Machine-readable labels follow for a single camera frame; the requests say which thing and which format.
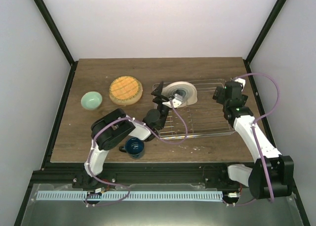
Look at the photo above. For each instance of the woven bamboo mat round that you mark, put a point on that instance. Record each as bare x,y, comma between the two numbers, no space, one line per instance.
125,87

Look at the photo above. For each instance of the wire dish rack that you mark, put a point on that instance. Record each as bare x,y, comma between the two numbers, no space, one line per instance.
204,118

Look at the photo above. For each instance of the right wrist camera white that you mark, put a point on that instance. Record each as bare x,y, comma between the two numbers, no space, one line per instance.
241,81

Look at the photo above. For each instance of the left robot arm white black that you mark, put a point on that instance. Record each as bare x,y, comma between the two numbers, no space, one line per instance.
110,130

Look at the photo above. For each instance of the black aluminium frame base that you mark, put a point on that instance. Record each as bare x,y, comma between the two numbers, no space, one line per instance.
211,175

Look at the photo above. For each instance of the beige plate under stack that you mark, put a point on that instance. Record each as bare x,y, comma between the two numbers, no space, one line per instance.
128,101

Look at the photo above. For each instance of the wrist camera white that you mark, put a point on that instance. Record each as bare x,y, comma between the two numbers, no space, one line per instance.
241,81
177,101

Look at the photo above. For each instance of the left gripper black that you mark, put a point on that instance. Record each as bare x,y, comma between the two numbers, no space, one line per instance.
157,92

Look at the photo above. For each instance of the dark blue mug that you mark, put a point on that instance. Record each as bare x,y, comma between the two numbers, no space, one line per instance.
134,147

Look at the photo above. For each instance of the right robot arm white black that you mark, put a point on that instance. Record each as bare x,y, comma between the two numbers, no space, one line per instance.
272,173

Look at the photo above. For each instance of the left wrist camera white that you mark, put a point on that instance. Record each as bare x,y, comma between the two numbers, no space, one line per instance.
177,101

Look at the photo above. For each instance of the light blue slotted cable duct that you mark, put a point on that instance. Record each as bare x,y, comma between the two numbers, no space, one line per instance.
202,196

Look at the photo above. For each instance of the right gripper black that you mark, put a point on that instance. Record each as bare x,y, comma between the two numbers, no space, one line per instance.
219,93

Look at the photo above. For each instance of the mint green small bowl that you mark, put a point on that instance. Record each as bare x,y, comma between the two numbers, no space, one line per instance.
91,100

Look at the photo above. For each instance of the white plate blue spiral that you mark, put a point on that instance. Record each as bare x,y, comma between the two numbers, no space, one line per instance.
187,90

